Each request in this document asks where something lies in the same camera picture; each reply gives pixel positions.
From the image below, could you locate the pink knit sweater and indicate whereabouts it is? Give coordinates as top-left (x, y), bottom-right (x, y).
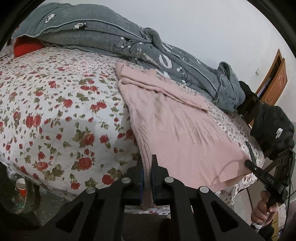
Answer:
top-left (115, 61), bottom-right (252, 208)

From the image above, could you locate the person's right hand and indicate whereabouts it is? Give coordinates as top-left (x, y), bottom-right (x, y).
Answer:
top-left (251, 190), bottom-right (279, 226)

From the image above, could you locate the black smartphone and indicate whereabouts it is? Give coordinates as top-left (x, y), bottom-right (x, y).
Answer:
top-left (245, 141), bottom-right (256, 165)

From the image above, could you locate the black puffer jacket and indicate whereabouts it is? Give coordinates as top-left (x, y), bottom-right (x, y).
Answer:
top-left (263, 105), bottom-right (295, 152)

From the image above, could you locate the black garment on chair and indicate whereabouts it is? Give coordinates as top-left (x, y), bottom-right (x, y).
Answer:
top-left (236, 81), bottom-right (258, 115)

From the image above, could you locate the wooden door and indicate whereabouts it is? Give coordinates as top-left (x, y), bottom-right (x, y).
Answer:
top-left (255, 49), bottom-right (287, 105)

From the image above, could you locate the red paper cup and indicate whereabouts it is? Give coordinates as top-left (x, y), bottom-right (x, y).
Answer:
top-left (16, 178), bottom-right (27, 197)

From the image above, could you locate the floral bed sheet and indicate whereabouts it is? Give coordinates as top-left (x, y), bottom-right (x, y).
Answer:
top-left (0, 45), bottom-right (265, 216)

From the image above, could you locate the red pillow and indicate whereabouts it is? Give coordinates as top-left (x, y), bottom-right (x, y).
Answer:
top-left (14, 36), bottom-right (45, 58)

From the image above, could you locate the grey floral blanket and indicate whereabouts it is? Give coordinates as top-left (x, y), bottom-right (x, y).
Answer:
top-left (13, 3), bottom-right (245, 112)

